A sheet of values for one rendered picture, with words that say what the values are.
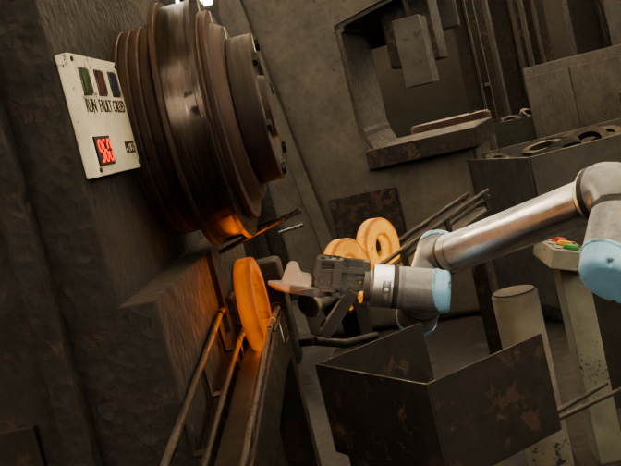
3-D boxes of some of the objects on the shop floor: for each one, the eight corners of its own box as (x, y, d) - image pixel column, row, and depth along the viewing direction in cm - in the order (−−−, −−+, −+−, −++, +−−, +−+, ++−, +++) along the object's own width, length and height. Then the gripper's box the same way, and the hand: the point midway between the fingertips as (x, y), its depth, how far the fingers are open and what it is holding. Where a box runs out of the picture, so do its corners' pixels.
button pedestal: (590, 482, 241) (541, 251, 234) (569, 448, 264) (525, 239, 257) (652, 469, 239) (605, 238, 233) (625, 436, 263) (582, 226, 256)
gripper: (371, 257, 197) (272, 249, 198) (371, 264, 188) (268, 255, 189) (368, 297, 198) (269, 288, 199) (368, 305, 189) (264, 297, 190)
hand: (273, 286), depth 194 cm, fingers closed
